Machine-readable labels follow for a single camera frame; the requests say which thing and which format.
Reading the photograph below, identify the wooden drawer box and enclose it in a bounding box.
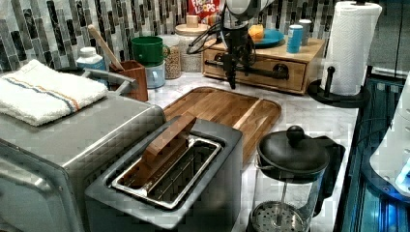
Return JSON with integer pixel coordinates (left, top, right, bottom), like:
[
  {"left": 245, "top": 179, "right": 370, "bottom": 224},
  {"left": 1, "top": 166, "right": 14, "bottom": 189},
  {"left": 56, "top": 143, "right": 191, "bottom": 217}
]
[{"left": 201, "top": 36, "right": 326, "bottom": 96}]

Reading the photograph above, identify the blue plate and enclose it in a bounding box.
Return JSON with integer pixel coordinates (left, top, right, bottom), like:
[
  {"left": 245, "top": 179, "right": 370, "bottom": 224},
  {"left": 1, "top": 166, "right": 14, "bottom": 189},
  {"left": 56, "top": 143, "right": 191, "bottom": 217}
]
[{"left": 254, "top": 29, "right": 284, "bottom": 49}]

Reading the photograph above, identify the silver toaster oven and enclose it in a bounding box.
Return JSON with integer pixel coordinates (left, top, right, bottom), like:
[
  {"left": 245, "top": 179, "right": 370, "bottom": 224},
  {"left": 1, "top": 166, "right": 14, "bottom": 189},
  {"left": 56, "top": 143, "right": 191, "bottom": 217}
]
[{"left": 0, "top": 68, "right": 167, "bottom": 232}]

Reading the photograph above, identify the wooden spoon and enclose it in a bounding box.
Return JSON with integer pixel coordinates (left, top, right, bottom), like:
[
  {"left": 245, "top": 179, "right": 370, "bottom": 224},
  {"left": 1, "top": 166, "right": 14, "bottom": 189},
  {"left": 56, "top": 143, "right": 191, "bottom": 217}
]
[{"left": 87, "top": 24, "right": 124, "bottom": 71}]

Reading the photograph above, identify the grey can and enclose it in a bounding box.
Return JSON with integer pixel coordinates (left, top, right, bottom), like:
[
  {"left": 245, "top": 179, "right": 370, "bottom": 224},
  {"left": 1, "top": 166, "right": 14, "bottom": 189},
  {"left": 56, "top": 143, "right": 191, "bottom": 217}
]
[{"left": 298, "top": 19, "right": 312, "bottom": 46}]

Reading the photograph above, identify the red cereal box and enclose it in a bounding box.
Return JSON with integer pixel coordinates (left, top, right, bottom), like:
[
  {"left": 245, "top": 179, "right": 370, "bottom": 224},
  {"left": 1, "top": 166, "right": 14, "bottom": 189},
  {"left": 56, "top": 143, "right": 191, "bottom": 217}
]
[{"left": 188, "top": 0, "right": 220, "bottom": 19}]

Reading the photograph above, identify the grey slot toaster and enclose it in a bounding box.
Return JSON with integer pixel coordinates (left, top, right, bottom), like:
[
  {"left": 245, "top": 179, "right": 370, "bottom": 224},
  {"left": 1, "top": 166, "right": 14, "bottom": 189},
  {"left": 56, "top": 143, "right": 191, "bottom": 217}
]
[{"left": 85, "top": 120, "right": 243, "bottom": 232}]

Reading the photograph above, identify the glass jar of grains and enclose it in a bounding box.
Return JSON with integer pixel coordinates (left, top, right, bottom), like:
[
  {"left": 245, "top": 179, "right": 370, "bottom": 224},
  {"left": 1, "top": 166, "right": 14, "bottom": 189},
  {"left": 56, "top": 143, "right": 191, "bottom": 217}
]
[{"left": 161, "top": 35, "right": 182, "bottom": 79}]

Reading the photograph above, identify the blue can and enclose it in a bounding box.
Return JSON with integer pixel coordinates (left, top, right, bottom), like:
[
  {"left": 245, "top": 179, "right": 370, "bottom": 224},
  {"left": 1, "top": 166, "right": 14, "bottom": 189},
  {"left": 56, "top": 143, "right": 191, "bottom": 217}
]
[{"left": 286, "top": 24, "right": 303, "bottom": 53}]

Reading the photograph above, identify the wooden block in toaster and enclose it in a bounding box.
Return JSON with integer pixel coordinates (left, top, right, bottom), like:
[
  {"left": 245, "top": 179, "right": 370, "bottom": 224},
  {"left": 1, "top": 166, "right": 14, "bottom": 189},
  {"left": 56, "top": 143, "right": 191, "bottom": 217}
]
[{"left": 119, "top": 113, "right": 196, "bottom": 188}]

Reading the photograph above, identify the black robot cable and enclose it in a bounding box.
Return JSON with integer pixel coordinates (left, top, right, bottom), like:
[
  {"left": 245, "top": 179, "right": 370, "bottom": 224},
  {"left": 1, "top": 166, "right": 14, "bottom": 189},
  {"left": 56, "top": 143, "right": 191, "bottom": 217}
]
[{"left": 186, "top": 20, "right": 226, "bottom": 55}]

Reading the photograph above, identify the white blue bottle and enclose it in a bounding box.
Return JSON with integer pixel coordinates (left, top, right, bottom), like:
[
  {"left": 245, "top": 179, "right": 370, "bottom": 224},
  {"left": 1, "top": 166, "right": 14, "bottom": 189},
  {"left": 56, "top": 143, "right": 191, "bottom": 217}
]
[{"left": 76, "top": 46, "right": 106, "bottom": 71}]

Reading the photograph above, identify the orange yellow toy fruit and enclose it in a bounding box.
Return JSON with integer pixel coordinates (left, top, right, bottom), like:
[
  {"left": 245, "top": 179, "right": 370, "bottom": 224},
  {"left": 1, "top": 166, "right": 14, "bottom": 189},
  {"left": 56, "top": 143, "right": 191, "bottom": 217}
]
[{"left": 249, "top": 24, "right": 264, "bottom": 43}]

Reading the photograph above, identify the white striped folded towel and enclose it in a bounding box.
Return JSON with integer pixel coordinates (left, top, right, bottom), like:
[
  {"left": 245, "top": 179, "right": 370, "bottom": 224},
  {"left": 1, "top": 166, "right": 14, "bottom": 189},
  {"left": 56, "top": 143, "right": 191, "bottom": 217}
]
[{"left": 0, "top": 60, "right": 108, "bottom": 127}]

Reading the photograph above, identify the glass jar with wooden lid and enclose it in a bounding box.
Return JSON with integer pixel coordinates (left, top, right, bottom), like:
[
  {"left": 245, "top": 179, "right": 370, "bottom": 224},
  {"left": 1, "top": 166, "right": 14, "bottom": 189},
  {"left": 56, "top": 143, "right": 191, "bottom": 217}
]
[{"left": 175, "top": 15, "right": 209, "bottom": 73}]

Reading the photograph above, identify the black glass french press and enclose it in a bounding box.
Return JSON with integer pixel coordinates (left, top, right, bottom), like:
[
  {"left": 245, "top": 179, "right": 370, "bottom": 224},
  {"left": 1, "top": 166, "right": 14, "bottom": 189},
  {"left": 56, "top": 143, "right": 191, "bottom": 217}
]
[{"left": 246, "top": 126, "right": 345, "bottom": 232}]

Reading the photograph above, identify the green mug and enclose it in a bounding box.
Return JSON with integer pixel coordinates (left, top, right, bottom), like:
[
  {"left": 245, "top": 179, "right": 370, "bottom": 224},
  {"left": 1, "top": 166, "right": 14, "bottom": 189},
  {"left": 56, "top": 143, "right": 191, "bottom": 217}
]
[{"left": 132, "top": 36, "right": 170, "bottom": 67}]

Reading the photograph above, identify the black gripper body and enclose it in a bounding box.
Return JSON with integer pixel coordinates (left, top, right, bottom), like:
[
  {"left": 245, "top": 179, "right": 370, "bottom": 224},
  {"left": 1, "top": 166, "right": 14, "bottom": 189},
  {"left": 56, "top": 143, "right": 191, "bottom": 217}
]
[{"left": 222, "top": 27, "right": 255, "bottom": 64}]

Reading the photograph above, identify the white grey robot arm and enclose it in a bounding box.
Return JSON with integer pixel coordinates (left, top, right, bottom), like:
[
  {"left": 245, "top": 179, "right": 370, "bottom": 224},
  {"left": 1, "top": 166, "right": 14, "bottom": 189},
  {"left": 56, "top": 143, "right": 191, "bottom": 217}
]
[{"left": 220, "top": 0, "right": 275, "bottom": 89}]

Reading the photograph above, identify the brown wooden utensil holder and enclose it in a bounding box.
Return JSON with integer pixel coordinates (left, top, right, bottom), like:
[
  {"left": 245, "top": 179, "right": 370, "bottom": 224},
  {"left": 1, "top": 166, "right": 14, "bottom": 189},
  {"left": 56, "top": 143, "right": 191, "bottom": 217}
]
[{"left": 109, "top": 60, "right": 148, "bottom": 102}]

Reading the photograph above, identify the black paper towel holder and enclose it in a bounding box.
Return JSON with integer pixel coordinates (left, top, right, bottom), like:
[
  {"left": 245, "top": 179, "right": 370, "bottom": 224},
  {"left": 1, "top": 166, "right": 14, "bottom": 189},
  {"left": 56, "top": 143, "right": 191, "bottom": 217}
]
[{"left": 307, "top": 66, "right": 370, "bottom": 108}]

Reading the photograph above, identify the white paper towel roll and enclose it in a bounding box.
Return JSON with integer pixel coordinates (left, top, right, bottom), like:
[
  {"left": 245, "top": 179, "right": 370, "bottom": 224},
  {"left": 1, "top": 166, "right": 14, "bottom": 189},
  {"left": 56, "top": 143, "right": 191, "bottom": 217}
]
[{"left": 321, "top": 1, "right": 382, "bottom": 96}]

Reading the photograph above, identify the light blue mug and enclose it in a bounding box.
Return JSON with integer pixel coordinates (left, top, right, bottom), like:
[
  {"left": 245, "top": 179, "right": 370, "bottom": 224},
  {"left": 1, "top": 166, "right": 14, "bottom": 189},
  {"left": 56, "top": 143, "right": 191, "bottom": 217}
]
[{"left": 145, "top": 63, "right": 165, "bottom": 89}]

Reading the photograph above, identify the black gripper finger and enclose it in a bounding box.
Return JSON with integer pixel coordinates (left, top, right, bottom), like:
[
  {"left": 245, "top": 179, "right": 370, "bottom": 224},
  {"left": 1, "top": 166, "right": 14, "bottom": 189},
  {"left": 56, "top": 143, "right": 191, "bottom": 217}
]
[
  {"left": 222, "top": 54, "right": 236, "bottom": 89},
  {"left": 243, "top": 54, "right": 250, "bottom": 76}
]

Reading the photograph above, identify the wooden cutting board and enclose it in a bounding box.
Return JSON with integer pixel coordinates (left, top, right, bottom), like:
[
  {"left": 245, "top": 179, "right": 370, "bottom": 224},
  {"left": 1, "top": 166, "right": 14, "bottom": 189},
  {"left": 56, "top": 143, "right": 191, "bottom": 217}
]
[{"left": 164, "top": 87, "right": 281, "bottom": 165}]

